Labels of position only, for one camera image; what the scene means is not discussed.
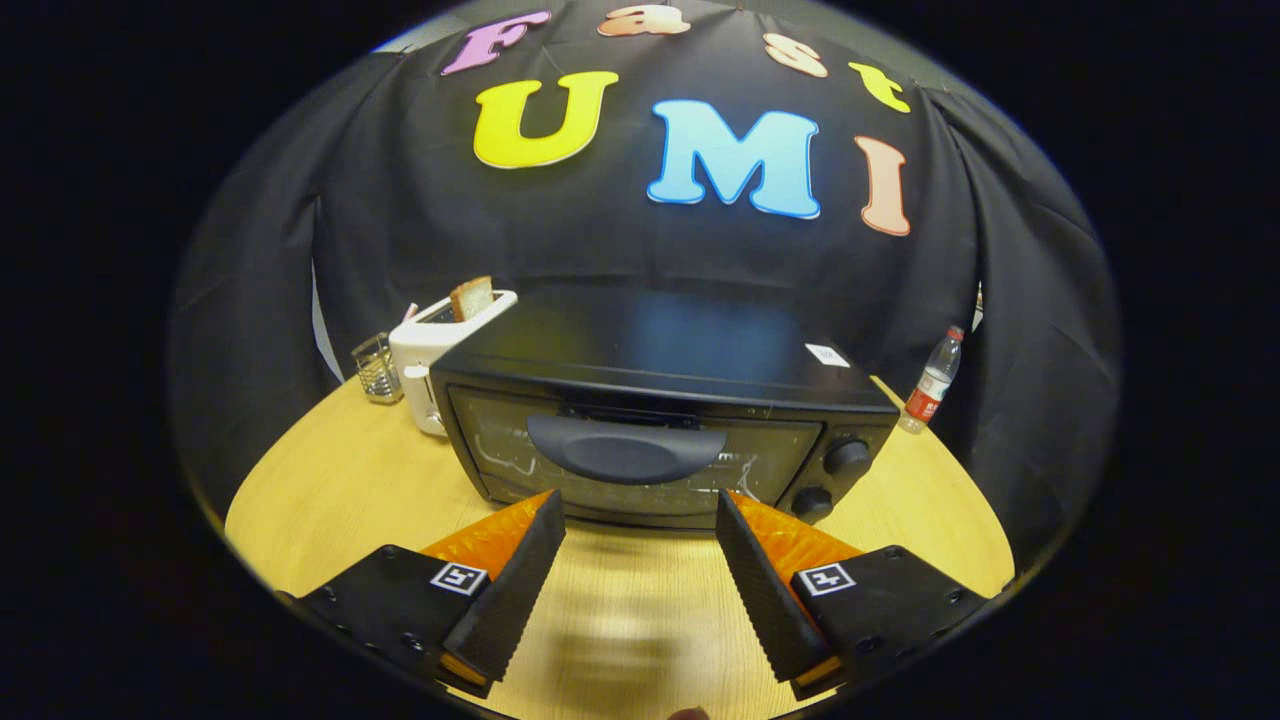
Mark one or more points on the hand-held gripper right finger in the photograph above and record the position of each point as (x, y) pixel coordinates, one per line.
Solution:
(765, 600)

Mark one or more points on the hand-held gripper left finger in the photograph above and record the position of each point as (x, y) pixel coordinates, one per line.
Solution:
(515, 590)

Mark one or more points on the black toaster oven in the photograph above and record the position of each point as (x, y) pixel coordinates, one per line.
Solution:
(650, 340)

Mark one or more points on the white bread toaster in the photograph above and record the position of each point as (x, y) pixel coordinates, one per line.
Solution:
(420, 350)

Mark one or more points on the clear water bottle red label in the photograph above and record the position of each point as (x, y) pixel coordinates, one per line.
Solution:
(935, 385)

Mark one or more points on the brown bread slice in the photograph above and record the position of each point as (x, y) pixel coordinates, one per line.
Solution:
(472, 298)

